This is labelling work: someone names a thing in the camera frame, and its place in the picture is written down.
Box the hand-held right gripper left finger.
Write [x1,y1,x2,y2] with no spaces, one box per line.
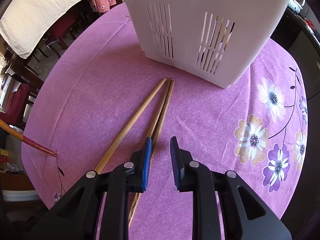
[25,137,153,240]

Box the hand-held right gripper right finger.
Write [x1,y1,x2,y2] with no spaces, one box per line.
[170,136,292,240]

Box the light bamboo chopstick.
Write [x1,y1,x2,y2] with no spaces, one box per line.
[129,79,175,228]
[127,79,173,221]
[94,78,167,174]
[0,118,59,157]

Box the white plastic utensil holder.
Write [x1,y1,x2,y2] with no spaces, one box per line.
[117,0,295,89]

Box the pink floral tablecloth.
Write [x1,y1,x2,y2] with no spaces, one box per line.
[21,2,307,240]

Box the red cushioned chair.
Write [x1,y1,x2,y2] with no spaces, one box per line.
[5,82,38,130]

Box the dark wooden dining table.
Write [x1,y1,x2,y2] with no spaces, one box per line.
[4,55,45,90]

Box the dark wooden chair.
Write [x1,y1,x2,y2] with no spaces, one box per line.
[32,15,84,63]

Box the white hanging cloth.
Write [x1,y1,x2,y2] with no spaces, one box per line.
[0,0,95,60]

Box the white rice cooker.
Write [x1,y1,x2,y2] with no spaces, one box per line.
[287,0,307,12]

